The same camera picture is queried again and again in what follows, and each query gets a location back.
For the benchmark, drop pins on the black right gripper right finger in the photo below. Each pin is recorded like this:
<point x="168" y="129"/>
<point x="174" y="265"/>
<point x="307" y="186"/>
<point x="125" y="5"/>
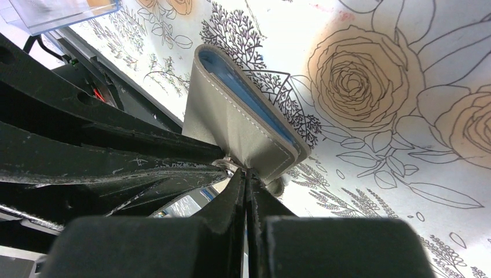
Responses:
<point x="281" y="244"/>

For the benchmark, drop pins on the grey leather card holder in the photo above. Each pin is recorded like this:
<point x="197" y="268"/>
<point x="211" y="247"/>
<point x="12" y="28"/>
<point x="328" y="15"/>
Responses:
<point x="226" y="109"/>

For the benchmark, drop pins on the clear plastic tray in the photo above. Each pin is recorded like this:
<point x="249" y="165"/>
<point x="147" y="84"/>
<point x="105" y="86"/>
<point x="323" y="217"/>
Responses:
<point x="37" y="17"/>

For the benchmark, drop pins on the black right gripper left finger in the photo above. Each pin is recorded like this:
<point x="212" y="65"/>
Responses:
<point x="209" y="243"/>

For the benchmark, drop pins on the floral tablecloth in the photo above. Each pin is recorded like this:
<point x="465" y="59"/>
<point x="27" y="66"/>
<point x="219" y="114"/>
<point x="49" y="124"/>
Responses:
<point x="393" y="98"/>

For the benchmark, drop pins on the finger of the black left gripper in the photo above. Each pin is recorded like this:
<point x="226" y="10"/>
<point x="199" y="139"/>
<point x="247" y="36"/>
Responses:
<point x="35" y="99"/>
<point x="50" y="182"/>

